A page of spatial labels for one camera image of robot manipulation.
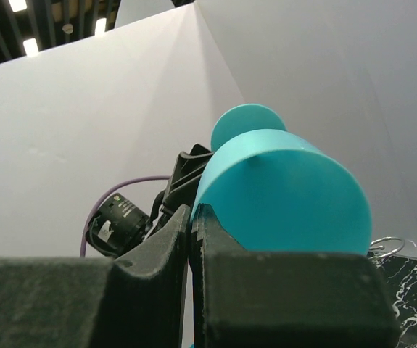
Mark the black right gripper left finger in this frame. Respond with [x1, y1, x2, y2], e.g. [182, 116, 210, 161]
[0, 206, 191, 347]

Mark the chrome wine glass rack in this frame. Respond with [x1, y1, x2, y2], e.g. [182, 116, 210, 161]
[368, 236, 405, 260]

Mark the blue wine glass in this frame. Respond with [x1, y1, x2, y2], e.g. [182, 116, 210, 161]
[194, 104, 372, 255]

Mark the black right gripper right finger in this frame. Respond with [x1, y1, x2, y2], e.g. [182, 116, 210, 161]
[191, 204, 400, 347]

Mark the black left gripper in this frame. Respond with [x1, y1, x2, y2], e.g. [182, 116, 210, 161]
[86, 144, 213, 256]

